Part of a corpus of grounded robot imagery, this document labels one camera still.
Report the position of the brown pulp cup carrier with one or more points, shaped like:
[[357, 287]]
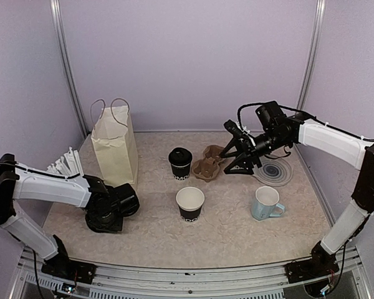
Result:
[[208, 167]]

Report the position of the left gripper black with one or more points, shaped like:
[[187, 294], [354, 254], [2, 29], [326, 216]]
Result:
[[117, 226]]

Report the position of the black plastic cup lid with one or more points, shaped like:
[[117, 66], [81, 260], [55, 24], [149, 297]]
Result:
[[180, 157]]

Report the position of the light blue ceramic mug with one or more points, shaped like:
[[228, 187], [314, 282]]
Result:
[[266, 204]]

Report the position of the left aluminium corner post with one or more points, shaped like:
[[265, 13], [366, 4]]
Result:
[[61, 40]]

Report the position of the bundle of white straws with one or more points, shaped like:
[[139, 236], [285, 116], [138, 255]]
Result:
[[68, 164]]

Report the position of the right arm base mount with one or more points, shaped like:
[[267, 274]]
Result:
[[311, 268]]

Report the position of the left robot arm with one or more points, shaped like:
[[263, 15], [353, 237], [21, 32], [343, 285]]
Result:
[[105, 206]]

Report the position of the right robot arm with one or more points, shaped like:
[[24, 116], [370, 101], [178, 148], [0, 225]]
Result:
[[303, 128]]

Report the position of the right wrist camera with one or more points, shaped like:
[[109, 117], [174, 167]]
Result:
[[237, 132]]

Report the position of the grey swirl silicone lid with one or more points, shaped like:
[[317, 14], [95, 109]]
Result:
[[274, 172]]

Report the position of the aluminium front rail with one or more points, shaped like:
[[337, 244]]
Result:
[[259, 281]]

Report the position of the aluminium corner post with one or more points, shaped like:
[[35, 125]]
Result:
[[61, 40], [312, 55]]

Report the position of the beige paper bag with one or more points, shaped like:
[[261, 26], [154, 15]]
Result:
[[114, 144]]

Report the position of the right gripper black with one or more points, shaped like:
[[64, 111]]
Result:
[[247, 148]]

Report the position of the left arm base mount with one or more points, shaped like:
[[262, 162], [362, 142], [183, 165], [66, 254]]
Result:
[[68, 271]]

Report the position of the right aluminium corner post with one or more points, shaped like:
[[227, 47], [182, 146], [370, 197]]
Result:
[[312, 55]]

